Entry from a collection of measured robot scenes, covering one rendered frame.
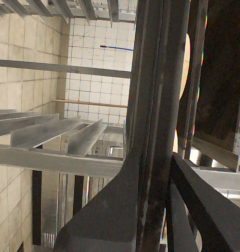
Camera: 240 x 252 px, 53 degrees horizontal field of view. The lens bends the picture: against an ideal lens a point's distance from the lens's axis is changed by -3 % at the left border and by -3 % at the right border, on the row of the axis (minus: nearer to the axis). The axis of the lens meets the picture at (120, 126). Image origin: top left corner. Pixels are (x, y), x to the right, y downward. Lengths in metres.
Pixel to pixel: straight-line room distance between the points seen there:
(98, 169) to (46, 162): 0.08
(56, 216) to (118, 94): 1.80
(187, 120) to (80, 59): 3.24
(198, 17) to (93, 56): 3.18
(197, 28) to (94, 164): 0.27
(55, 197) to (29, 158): 2.58
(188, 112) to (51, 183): 2.59
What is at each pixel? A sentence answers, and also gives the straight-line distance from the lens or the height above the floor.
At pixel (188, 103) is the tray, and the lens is 0.41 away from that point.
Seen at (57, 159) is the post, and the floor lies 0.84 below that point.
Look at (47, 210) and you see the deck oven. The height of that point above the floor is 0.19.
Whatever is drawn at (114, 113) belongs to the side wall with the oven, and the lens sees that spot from 3.59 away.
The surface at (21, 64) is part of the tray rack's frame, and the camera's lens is 1.10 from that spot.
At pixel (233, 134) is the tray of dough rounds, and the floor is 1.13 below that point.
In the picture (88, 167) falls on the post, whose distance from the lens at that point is 0.39.
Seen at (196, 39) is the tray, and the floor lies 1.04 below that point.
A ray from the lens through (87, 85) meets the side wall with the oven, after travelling 3.59.
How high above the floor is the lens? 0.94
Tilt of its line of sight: level
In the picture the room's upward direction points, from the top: 96 degrees clockwise
